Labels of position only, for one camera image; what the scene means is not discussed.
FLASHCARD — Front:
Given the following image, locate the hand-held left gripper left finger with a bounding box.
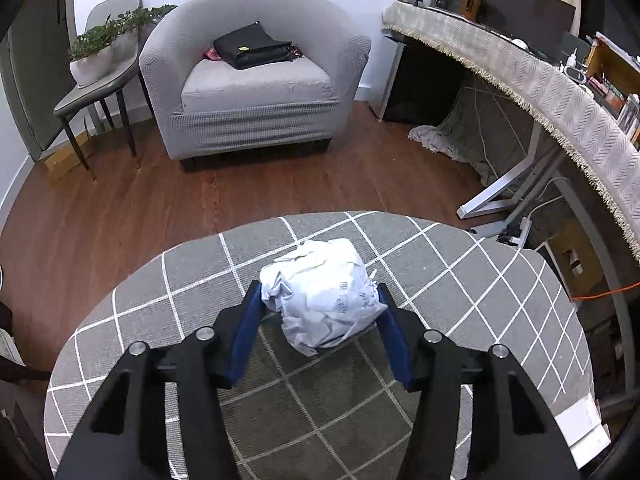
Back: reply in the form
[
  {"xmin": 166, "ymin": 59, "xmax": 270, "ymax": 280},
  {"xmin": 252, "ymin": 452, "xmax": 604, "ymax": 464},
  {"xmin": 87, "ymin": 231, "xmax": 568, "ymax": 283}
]
[{"xmin": 52, "ymin": 280, "xmax": 263, "ymax": 480}]

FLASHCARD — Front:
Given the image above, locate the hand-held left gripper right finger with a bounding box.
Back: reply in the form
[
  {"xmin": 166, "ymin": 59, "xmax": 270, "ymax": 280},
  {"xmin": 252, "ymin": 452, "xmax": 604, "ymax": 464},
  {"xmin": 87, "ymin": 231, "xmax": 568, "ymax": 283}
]
[{"xmin": 375, "ymin": 282, "xmax": 583, "ymax": 480}]

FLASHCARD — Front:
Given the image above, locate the white paper ball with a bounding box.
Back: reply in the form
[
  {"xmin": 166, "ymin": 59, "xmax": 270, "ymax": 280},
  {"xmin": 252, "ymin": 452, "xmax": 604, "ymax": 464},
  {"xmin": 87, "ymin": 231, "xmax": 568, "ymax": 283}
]
[{"xmin": 259, "ymin": 238, "xmax": 390, "ymax": 357}]

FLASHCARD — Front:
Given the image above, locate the grey checked tablecloth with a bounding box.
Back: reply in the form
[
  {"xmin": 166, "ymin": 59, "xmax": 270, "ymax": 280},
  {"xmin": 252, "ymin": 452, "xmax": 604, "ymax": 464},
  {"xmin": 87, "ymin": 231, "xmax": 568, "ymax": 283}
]
[{"xmin": 44, "ymin": 211, "xmax": 596, "ymax": 480}]

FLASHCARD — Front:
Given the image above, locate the white power strip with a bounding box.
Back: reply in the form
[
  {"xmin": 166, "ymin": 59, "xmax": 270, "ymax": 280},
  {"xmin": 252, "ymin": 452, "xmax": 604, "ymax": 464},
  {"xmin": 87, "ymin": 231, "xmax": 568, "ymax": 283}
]
[{"xmin": 497, "ymin": 215, "xmax": 533, "ymax": 246}]

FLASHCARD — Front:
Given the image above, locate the white flat box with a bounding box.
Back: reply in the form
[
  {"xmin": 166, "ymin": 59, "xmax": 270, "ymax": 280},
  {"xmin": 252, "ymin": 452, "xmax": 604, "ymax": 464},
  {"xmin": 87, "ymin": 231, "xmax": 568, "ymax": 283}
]
[{"xmin": 552, "ymin": 395, "xmax": 613, "ymax": 466}]

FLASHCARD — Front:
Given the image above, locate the white desk leg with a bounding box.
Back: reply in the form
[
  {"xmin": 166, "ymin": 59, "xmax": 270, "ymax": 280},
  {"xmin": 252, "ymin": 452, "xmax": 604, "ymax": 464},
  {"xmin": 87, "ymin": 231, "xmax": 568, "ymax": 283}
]
[{"xmin": 457, "ymin": 120, "xmax": 558, "ymax": 221}]

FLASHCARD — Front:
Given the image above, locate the beige blanket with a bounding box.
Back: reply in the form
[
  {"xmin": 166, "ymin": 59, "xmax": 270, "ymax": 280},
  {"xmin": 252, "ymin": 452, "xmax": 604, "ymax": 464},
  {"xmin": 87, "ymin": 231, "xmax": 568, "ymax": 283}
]
[{"xmin": 409, "ymin": 85, "xmax": 541, "ymax": 186}]

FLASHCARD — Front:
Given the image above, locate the grey armchair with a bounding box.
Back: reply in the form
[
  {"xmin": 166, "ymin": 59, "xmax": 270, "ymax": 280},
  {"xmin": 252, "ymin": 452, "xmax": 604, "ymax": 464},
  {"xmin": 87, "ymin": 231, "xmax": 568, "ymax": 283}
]
[{"xmin": 139, "ymin": 0, "xmax": 372, "ymax": 171}]

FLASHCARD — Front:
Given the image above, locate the cardboard box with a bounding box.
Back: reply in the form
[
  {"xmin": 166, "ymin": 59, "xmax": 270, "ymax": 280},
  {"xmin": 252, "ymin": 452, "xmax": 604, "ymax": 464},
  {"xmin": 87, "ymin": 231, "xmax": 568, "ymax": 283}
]
[{"xmin": 42, "ymin": 141, "xmax": 93, "ymax": 183}]

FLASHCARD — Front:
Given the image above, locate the black cabinet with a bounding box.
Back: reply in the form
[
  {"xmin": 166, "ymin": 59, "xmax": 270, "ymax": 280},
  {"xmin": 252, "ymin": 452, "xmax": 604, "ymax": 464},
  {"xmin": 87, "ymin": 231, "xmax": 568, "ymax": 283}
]
[{"xmin": 380, "ymin": 35, "xmax": 471, "ymax": 126}]

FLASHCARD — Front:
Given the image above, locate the black bag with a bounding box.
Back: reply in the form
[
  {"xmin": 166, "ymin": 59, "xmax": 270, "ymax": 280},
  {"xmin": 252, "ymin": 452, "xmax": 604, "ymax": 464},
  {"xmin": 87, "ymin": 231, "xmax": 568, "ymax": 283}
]
[{"xmin": 213, "ymin": 21, "xmax": 296, "ymax": 71}]

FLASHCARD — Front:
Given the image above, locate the desk with fringed cloth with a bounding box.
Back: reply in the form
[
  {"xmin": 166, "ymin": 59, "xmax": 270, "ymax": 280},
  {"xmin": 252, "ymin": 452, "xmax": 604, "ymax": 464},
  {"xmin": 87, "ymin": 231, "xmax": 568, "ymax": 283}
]
[{"xmin": 381, "ymin": 1, "xmax": 640, "ymax": 256}]

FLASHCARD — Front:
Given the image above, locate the white oval planter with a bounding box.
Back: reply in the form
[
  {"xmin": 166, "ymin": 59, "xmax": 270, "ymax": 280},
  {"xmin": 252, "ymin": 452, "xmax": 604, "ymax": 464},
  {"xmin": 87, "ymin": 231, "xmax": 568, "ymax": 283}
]
[{"xmin": 69, "ymin": 30, "xmax": 141, "ymax": 87}]

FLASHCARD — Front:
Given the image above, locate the green potted plant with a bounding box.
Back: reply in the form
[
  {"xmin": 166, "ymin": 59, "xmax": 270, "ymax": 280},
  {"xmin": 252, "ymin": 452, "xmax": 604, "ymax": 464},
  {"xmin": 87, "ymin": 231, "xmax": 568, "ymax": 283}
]
[{"xmin": 67, "ymin": 4, "xmax": 178, "ymax": 61}]

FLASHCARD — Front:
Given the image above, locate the grey green door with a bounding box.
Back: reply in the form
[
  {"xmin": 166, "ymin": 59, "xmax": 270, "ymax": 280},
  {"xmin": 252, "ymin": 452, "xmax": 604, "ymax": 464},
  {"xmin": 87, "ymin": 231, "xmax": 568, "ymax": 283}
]
[{"xmin": 0, "ymin": 0, "xmax": 76, "ymax": 161}]

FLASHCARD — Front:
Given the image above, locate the grey side chair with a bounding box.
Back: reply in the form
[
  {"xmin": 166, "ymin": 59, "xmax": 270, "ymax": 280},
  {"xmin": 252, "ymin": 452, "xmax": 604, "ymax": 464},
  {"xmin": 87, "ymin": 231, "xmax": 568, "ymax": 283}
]
[{"xmin": 54, "ymin": 0, "xmax": 153, "ymax": 181}]

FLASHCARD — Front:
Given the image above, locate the dark wooden box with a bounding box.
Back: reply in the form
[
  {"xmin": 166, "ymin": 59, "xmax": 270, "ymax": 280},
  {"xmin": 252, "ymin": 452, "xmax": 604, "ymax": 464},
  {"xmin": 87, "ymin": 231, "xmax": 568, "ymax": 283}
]
[{"xmin": 435, "ymin": 0, "xmax": 481, "ymax": 16}]

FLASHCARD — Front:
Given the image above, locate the black monitor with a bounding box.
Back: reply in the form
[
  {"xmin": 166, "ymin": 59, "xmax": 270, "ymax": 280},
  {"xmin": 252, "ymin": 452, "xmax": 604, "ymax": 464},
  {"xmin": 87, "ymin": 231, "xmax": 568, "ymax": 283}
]
[{"xmin": 475, "ymin": 0, "xmax": 577, "ymax": 58}]

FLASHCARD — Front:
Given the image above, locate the wooden desk shelf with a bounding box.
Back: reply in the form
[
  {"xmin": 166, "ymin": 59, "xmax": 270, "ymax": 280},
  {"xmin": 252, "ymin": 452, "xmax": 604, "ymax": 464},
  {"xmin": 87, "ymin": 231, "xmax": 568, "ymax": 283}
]
[{"xmin": 582, "ymin": 32, "xmax": 640, "ymax": 111}]

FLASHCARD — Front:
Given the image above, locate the orange cable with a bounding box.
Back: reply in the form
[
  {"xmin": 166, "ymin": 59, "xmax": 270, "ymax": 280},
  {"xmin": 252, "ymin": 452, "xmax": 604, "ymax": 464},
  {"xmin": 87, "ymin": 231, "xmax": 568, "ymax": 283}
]
[{"xmin": 570, "ymin": 280, "xmax": 640, "ymax": 303}]

